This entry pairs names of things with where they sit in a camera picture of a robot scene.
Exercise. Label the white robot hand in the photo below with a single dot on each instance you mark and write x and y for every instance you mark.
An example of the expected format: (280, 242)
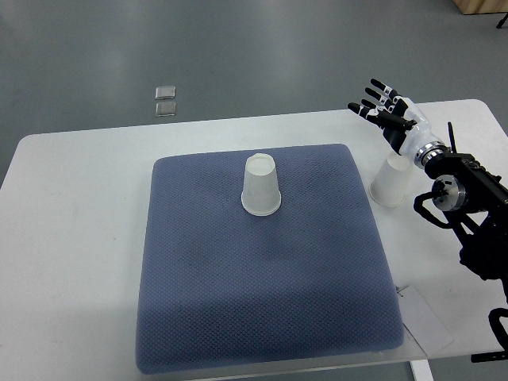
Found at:
(394, 112)

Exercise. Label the white paper cup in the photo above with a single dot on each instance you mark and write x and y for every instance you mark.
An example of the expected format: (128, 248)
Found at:
(388, 188)
(260, 195)

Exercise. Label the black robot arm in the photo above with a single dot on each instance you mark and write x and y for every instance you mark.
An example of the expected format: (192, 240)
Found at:
(465, 197)

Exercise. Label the wooden box corner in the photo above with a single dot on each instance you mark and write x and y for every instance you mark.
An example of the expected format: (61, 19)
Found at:
(473, 7)

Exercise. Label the black tripod foot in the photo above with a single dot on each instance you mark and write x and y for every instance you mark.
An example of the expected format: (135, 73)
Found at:
(502, 21)

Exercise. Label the white paper cup on cushion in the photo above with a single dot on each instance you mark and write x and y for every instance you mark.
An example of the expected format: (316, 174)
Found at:
(260, 195)

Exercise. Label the upper metal floor plate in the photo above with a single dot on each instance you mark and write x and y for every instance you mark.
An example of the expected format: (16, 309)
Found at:
(165, 92)

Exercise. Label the white paper tag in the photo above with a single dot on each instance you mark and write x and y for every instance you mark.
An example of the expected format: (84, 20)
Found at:
(421, 322)

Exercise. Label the blue grey fabric cushion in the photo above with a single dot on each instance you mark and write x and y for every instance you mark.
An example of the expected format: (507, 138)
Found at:
(222, 287)

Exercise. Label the white table leg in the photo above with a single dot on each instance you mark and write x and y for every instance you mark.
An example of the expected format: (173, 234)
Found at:
(421, 370)

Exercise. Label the black table bracket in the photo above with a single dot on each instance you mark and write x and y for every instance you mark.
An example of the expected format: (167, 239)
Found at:
(489, 357)

